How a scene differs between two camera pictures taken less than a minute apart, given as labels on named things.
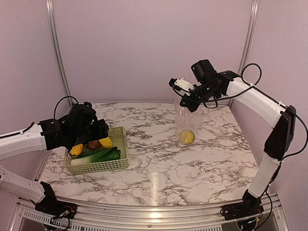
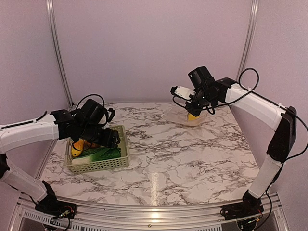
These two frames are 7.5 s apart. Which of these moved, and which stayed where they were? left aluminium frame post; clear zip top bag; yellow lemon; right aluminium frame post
Moved: clear zip top bag; yellow lemon
Stayed: left aluminium frame post; right aluminium frame post
